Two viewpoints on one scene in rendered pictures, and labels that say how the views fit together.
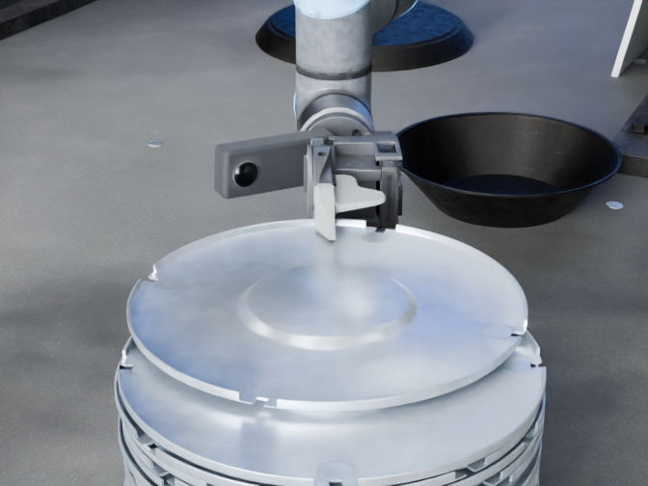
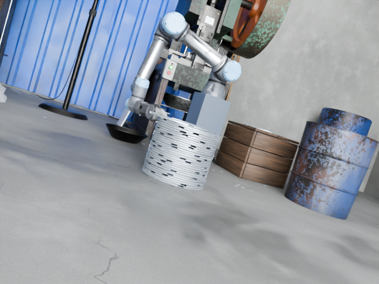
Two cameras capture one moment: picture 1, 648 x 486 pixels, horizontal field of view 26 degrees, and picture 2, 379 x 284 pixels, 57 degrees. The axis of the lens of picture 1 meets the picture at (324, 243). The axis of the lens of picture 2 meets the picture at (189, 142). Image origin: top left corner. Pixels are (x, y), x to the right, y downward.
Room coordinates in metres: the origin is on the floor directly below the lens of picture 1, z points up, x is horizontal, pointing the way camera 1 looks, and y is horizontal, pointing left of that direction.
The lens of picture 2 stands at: (-0.34, 1.02, 0.30)
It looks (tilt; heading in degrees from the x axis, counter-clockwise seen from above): 4 degrees down; 318
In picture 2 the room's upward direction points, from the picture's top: 18 degrees clockwise
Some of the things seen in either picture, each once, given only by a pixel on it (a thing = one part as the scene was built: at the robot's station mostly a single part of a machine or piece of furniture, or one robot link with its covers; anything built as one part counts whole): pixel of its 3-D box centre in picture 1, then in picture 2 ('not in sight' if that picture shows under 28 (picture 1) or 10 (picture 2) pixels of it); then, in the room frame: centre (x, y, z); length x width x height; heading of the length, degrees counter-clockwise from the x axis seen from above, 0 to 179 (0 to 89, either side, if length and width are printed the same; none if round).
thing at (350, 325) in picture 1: (327, 303); (179, 121); (0.91, 0.00, 0.25); 0.29 x 0.29 x 0.01
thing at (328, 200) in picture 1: (350, 201); (164, 112); (1.07, -0.02, 0.27); 0.09 x 0.06 x 0.03; 2
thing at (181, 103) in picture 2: not in sight; (180, 103); (1.96, -0.81, 0.36); 0.34 x 0.34 x 0.10
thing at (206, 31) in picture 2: not in sight; (206, 24); (1.93, -0.80, 1.04); 0.17 x 0.15 x 0.30; 156
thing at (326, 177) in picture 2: not in sight; (327, 169); (0.67, -1.02, 0.24); 0.42 x 0.42 x 0.48
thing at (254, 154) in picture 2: not in sight; (255, 153); (1.25, -1.05, 0.18); 0.40 x 0.38 x 0.35; 161
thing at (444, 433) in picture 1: (332, 363); (189, 127); (0.84, -0.01, 0.25); 0.29 x 0.29 x 0.01
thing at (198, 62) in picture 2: not in sight; (199, 61); (1.80, -0.74, 0.72); 0.25 x 0.14 x 0.14; 156
